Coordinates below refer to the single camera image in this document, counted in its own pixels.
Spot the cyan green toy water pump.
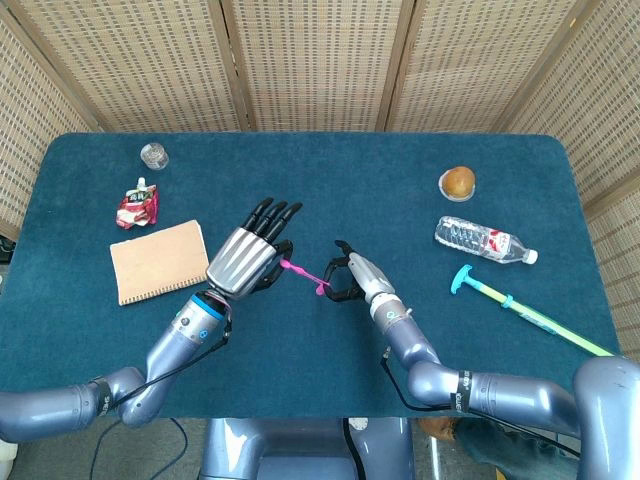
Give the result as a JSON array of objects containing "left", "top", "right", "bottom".
[{"left": 449, "top": 264, "right": 616, "bottom": 357}]

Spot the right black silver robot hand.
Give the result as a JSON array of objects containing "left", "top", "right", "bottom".
[{"left": 323, "top": 239, "right": 399, "bottom": 304}]

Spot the clear plastic water bottle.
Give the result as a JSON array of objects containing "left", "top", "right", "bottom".
[{"left": 433, "top": 215, "right": 540, "bottom": 266}]

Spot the black cable on robot base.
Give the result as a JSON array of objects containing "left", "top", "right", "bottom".
[{"left": 341, "top": 417, "right": 369, "bottom": 480}]

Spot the crumpled red drink pouch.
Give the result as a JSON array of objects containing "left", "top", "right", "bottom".
[{"left": 115, "top": 177, "right": 159, "bottom": 230}]

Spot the blue felt table mat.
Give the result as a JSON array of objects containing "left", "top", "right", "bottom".
[{"left": 0, "top": 131, "right": 634, "bottom": 420}]

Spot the tan spiral notebook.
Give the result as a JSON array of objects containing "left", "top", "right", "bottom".
[{"left": 109, "top": 219, "right": 213, "bottom": 307}]

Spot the brown shoe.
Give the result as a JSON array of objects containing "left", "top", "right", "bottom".
[{"left": 418, "top": 417, "right": 459, "bottom": 442}]

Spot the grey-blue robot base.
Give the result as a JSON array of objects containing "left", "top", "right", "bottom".
[{"left": 198, "top": 417, "right": 416, "bottom": 480}]

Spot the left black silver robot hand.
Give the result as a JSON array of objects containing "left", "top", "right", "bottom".
[{"left": 205, "top": 197, "right": 304, "bottom": 301}]

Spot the small clear glass jar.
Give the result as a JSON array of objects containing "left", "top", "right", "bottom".
[{"left": 139, "top": 142, "right": 170, "bottom": 172}]

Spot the brown bun in clear cup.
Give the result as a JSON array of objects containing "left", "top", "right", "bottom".
[{"left": 438, "top": 165, "right": 477, "bottom": 202}]

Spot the woven bamboo screen panel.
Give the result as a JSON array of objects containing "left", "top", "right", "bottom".
[
  {"left": 0, "top": 0, "right": 251, "bottom": 134},
  {"left": 0, "top": 9, "right": 101, "bottom": 241},
  {"left": 504, "top": 0, "right": 640, "bottom": 354},
  {"left": 219, "top": 0, "right": 416, "bottom": 133},
  {"left": 387, "top": 0, "right": 604, "bottom": 135}
]

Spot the blue jeans leg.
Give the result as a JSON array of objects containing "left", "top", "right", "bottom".
[{"left": 457, "top": 418, "right": 581, "bottom": 480}]

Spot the blue floor cable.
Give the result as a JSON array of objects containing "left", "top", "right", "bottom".
[{"left": 89, "top": 417, "right": 190, "bottom": 480}]

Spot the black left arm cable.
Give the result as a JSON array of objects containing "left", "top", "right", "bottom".
[{"left": 102, "top": 319, "right": 234, "bottom": 409}]

